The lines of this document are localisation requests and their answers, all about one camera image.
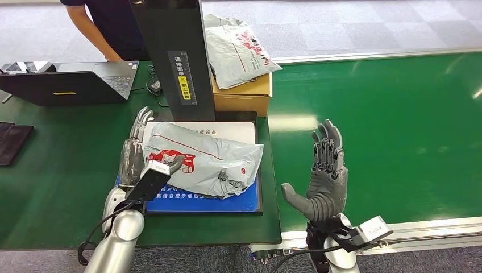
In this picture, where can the grey mailer package red print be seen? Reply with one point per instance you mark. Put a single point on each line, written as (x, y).
(211, 158)
(233, 56)

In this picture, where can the brown cardboard box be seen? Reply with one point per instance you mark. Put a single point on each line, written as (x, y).
(241, 101)

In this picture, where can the aluminium conveyor frame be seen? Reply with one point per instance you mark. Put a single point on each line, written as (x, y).
(433, 228)

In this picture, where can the large black flat pouch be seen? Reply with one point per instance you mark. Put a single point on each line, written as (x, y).
(13, 145)

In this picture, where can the person's forearm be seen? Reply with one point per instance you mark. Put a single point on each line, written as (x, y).
(94, 36)

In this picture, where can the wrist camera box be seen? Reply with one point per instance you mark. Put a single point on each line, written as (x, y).
(148, 182)
(372, 231)

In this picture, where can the black yellow ruler label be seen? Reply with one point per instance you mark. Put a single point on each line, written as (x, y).
(183, 88)

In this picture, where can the grey laptop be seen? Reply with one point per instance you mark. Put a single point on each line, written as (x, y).
(56, 86)

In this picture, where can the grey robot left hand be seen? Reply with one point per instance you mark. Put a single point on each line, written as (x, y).
(131, 162)

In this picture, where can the person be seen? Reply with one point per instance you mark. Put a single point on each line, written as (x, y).
(116, 22)

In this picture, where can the green topped table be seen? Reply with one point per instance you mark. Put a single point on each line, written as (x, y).
(56, 188)

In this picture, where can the black inbound scanning machine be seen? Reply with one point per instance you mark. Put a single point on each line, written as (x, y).
(169, 30)

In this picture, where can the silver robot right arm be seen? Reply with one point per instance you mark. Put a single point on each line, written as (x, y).
(339, 262)

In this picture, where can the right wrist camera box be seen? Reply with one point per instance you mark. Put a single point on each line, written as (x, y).
(372, 231)

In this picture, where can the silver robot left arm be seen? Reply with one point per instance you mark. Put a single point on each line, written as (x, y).
(116, 241)

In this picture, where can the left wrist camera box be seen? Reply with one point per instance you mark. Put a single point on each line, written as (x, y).
(148, 182)

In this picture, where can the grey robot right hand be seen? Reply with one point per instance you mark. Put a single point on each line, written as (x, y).
(327, 188)

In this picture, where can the white blue instruction sign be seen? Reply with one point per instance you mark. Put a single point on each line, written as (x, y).
(241, 199)

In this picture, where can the green conveyor belt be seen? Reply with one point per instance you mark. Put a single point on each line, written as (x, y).
(406, 113)

